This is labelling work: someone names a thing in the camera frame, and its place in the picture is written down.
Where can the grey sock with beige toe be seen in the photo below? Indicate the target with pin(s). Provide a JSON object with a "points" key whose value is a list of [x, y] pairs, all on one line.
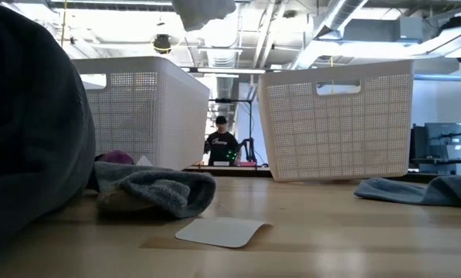
{"points": [[156, 189]]}

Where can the white textured cloth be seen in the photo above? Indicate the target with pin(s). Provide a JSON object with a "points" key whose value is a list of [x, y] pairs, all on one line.
{"points": [[203, 13]]}

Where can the heathered blue-grey cloth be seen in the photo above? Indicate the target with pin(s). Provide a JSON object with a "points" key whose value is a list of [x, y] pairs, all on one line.
{"points": [[400, 191]]}

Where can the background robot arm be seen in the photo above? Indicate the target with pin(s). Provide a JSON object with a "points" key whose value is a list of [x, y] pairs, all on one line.
{"points": [[249, 148]]}

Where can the person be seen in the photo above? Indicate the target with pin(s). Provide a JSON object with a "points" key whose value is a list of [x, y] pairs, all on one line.
{"points": [[220, 146]]}

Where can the black light stand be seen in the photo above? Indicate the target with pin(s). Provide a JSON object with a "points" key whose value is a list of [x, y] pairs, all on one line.
{"points": [[250, 119]]}

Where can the pink flat box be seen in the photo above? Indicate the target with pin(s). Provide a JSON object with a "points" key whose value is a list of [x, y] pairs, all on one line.
{"points": [[248, 164]]}

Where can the white perforated plastic basket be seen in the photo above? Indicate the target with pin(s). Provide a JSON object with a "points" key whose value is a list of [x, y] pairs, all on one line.
{"points": [[145, 108], [311, 135]]}

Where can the white paper card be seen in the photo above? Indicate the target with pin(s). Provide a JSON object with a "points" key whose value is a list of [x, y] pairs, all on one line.
{"points": [[218, 231]]}

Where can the black ceiling dome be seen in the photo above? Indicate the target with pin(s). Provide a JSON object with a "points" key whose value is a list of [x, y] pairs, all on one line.
{"points": [[162, 44]]}

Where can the purple cloth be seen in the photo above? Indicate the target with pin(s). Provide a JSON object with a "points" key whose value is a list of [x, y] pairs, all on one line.
{"points": [[114, 157]]}

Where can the large dark grey knit cloth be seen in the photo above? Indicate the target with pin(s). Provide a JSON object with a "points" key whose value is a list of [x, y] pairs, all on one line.
{"points": [[29, 116]]}

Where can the grey ceiling air unit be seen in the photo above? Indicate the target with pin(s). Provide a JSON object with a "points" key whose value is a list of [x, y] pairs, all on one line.
{"points": [[409, 29]]}

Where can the cluttered workstation desk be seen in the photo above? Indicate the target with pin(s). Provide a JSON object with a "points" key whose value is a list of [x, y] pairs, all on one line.
{"points": [[442, 146]]}

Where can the silver ventilation duct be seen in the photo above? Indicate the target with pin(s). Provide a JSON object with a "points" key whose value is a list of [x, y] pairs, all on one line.
{"points": [[342, 13]]}

